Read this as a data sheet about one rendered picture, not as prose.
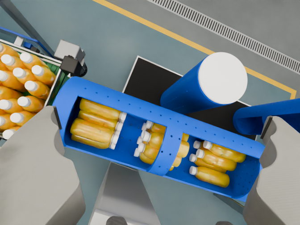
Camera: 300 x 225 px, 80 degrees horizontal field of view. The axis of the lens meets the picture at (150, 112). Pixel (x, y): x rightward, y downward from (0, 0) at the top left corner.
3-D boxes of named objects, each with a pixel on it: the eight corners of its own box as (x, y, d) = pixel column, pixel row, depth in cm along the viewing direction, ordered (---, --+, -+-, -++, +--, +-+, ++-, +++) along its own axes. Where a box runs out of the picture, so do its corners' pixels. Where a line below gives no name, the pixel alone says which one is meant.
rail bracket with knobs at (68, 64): (77, 82, 95) (72, 77, 85) (63, 77, 94) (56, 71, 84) (84, 65, 96) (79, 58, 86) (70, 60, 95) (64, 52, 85)
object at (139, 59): (242, 155, 205) (251, 157, 190) (117, 105, 187) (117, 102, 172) (254, 112, 212) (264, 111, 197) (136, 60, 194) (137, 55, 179)
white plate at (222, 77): (213, 112, 91) (212, 113, 93) (256, 90, 97) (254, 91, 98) (189, 63, 92) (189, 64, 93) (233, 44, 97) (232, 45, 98)
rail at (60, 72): (32, 143, 84) (29, 144, 81) (31, 143, 84) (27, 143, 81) (65, 66, 90) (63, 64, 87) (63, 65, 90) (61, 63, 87)
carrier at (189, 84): (167, 121, 178) (191, 109, 184) (212, 114, 92) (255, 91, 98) (155, 95, 179) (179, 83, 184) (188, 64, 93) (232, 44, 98)
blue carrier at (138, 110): (222, 188, 99) (262, 215, 70) (63, 137, 87) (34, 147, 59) (237, 138, 101) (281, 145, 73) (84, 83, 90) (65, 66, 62)
